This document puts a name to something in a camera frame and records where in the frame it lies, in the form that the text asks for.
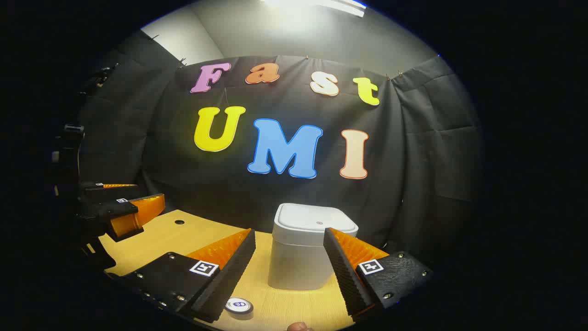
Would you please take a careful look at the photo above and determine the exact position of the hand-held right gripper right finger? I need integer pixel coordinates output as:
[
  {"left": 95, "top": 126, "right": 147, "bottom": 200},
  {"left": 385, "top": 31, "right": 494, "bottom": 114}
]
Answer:
[{"left": 323, "top": 227, "right": 433, "bottom": 322}]

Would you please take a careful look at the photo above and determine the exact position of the silver pop can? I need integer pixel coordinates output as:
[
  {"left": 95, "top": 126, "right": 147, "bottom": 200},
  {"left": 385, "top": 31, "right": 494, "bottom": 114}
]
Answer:
[{"left": 225, "top": 297, "right": 254, "bottom": 320}]

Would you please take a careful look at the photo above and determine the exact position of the long ceiling light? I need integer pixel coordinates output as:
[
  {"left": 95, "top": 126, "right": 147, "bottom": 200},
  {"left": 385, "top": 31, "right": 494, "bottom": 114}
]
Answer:
[{"left": 262, "top": 0, "right": 367, "bottom": 18}]

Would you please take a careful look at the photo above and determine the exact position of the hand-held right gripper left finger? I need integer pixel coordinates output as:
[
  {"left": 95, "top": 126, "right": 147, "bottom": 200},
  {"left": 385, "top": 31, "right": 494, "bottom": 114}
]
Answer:
[{"left": 107, "top": 228, "right": 256, "bottom": 323}]

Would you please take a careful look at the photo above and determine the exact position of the wooden desktop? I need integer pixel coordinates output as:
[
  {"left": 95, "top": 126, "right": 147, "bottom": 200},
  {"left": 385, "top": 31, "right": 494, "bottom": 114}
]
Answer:
[{"left": 99, "top": 210, "right": 363, "bottom": 331}]

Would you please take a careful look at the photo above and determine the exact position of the white desktop garbage bin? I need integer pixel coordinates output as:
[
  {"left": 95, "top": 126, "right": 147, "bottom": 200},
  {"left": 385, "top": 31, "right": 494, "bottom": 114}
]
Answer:
[{"left": 268, "top": 203, "right": 359, "bottom": 291}]

